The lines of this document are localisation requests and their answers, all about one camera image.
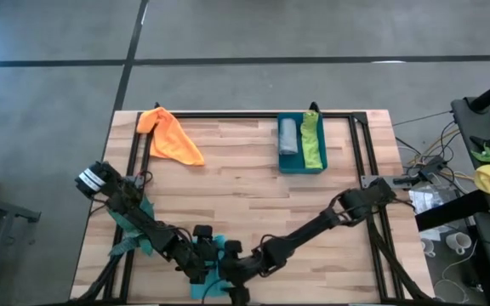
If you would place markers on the grey microfiber towel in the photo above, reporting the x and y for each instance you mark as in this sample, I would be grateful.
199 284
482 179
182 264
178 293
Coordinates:
287 136

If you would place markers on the black power strip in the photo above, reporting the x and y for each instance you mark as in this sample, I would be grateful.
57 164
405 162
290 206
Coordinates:
434 163

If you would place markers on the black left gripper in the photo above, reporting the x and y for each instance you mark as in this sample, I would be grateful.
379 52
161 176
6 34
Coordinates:
206 261

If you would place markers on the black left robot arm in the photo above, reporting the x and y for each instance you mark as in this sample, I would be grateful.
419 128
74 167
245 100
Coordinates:
143 225

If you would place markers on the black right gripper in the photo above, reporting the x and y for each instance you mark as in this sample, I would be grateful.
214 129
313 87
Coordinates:
241 270

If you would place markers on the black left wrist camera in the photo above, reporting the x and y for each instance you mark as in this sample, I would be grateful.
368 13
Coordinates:
202 231

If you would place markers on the clear plastic bag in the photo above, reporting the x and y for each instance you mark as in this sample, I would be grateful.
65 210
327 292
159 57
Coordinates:
430 202

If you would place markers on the grey metal stand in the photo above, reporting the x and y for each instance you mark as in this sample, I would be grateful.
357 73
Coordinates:
11 212

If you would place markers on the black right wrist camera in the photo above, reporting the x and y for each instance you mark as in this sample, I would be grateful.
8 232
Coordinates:
232 246

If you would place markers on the black aluminium table frame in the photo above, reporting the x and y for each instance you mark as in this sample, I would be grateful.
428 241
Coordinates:
228 115

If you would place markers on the lime green microfiber towel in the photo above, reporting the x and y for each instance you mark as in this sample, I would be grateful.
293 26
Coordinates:
311 144

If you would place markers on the green artificial plant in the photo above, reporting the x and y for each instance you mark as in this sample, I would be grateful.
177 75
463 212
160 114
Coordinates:
121 244

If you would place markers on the turquoise microfiber towel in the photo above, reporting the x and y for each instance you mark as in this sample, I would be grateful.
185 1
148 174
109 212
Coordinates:
204 291

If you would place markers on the teal plastic basket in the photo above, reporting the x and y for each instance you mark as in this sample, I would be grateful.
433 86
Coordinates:
289 163

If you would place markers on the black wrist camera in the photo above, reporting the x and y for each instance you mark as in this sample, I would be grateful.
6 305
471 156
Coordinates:
202 231
232 246

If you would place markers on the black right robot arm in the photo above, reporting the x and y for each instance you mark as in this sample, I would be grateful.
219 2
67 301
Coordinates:
313 225

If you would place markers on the black desk crossbar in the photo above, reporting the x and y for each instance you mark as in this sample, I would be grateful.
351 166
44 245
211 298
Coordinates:
449 212

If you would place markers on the dark grey side table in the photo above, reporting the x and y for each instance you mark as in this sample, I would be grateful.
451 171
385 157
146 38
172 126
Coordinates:
468 123

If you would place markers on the white mug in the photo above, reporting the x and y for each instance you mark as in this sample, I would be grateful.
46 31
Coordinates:
457 242
428 246

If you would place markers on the orange microfiber towel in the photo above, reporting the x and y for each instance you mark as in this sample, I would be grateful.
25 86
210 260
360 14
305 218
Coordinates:
168 136

